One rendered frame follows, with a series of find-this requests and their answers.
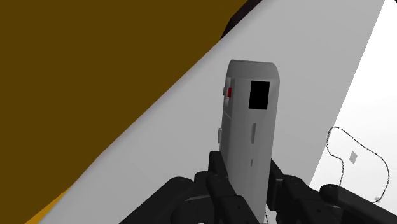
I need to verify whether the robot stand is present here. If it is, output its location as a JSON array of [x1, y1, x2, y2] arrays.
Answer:
[[219, 0, 265, 41]]

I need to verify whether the thin black cord loop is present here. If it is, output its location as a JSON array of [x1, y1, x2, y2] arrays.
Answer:
[[326, 125, 391, 204]]

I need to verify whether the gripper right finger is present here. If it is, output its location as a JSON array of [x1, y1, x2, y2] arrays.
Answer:
[[265, 158, 397, 224]]

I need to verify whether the grey remote control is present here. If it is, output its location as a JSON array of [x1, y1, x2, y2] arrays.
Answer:
[[217, 59, 281, 224]]

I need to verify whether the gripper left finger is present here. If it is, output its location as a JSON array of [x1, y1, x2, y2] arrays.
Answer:
[[119, 150, 260, 224]]

